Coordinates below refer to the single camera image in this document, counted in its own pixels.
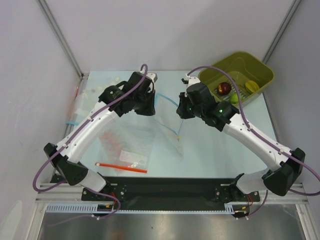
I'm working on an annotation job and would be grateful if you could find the red apple toy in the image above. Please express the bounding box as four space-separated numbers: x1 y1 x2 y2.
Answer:
217 82 232 96

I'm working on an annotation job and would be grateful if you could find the green lime toy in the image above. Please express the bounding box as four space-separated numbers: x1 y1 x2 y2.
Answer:
229 93 243 105

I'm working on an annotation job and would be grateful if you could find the clear bag blue zipper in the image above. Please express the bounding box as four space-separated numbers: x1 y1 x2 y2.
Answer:
67 93 183 160

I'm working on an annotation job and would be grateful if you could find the olive green plastic bin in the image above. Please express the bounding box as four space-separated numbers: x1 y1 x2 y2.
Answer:
198 51 275 106

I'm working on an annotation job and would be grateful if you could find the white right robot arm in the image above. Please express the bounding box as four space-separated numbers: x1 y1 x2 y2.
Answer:
176 76 306 201

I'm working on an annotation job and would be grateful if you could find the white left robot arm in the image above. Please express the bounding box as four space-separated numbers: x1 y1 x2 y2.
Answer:
44 71 158 200

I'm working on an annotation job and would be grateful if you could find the clear bag with round dots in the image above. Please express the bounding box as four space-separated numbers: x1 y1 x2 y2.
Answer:
72 76 121 123

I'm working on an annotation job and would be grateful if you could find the clear bag red zipper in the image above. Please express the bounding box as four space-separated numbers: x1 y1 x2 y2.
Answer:
94 122 153 174

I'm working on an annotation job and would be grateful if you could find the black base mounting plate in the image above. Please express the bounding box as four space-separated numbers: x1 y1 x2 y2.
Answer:
49 176 292 211

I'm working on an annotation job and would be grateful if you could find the aluminium frame rail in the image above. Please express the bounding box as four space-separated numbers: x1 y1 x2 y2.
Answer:
35 183 309 205

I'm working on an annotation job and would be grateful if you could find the white slotted cable duct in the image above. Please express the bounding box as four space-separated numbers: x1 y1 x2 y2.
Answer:
45 203 248 215

